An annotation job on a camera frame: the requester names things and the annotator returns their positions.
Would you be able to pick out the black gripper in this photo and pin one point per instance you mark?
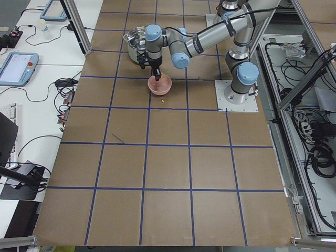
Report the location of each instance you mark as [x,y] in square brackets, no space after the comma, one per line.
[154,63]

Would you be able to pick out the aluminium frame post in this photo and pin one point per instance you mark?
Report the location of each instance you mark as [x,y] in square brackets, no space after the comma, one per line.
[75,21]

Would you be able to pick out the black power adapter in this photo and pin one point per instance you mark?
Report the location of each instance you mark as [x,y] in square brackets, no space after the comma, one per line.
[66,82]

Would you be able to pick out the glass pot lid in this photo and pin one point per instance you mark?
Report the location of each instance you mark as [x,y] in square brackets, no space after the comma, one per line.
[136,38]

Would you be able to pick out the white keyboard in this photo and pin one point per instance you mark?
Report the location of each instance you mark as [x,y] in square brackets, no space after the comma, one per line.
[10,111]

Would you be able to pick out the white plastic cup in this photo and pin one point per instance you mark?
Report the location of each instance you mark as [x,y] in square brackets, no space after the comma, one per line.
[43,26]

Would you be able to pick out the pink bowl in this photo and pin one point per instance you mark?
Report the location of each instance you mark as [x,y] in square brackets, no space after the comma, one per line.
[160,87]

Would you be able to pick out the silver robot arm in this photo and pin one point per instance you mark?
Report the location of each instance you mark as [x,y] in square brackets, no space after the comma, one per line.
[235,19]

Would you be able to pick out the far blue teach pendant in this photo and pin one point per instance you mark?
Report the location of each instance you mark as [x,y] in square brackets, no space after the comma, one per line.
[53,11]

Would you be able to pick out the blue teach pendant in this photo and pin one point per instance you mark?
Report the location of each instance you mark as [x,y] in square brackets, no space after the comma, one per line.
[18,68]
[53,11]

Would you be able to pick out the near blue teach pendant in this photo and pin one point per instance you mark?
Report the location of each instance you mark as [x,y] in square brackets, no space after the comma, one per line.
[18,68]

